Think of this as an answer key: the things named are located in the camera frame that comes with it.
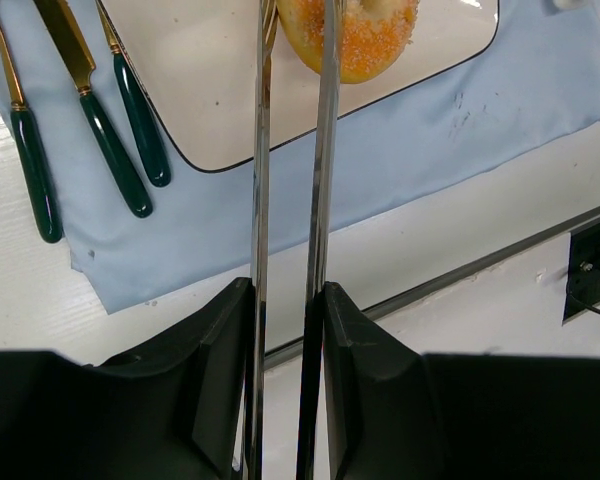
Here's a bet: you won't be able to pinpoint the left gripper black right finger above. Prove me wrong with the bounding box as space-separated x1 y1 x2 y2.
323 282 600 479

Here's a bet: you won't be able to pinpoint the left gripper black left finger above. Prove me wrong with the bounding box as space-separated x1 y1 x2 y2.
0 278 253 479

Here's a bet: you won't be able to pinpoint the orange glazed donut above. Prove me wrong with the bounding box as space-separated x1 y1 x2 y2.
277 0 419 84

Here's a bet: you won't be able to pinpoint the metal serving tongs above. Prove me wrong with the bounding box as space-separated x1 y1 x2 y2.
241 1 346 479

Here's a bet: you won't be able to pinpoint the white rectangular plate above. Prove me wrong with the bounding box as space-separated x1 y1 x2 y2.
95 0 502 175

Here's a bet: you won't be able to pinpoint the light blue cloth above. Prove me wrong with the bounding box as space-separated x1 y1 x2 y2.
0 1 600 313

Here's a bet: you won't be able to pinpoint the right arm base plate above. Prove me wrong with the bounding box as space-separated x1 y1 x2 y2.
563 222 600 323

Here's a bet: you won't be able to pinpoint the green handled fork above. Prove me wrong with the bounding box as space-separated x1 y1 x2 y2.
0 22 63 244

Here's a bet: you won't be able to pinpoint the green handled spoon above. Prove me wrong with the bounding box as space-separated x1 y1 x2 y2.
96 1 172 187

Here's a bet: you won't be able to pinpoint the green handled knife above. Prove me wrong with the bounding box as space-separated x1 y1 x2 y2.
34 0 153 218

